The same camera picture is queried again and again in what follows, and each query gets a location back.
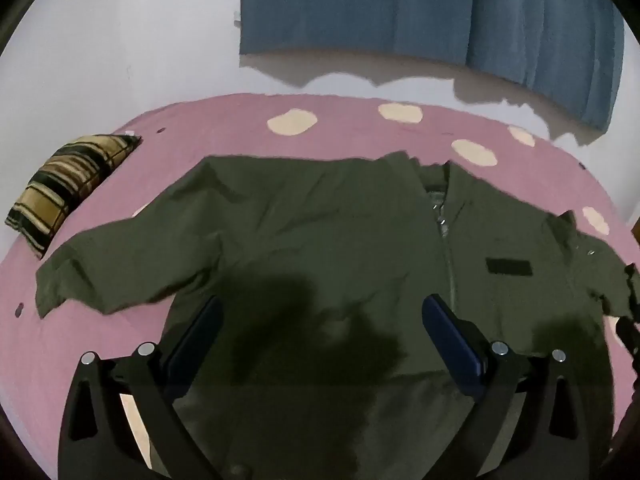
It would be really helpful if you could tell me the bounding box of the blue curtain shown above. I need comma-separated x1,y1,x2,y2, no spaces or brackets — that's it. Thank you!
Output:
238,0,627,132

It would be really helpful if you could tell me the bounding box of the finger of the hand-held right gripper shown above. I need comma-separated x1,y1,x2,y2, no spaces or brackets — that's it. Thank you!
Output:
615,316,640,362

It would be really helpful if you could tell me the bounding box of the striped yellow black pillow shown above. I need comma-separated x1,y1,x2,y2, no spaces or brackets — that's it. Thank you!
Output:
5,133,144,260

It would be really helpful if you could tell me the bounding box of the olive green jacket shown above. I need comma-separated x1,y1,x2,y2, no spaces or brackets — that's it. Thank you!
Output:
35,151,640,480

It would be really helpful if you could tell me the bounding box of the pink bedsheet with cream dots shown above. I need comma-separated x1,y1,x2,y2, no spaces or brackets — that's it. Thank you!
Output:
0,92,640,480

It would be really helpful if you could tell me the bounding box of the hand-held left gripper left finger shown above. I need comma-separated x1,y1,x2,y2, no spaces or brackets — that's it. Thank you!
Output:
59,295,225,480

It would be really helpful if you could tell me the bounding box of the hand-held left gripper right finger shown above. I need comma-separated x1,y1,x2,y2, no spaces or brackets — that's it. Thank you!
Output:
421,294,614,480

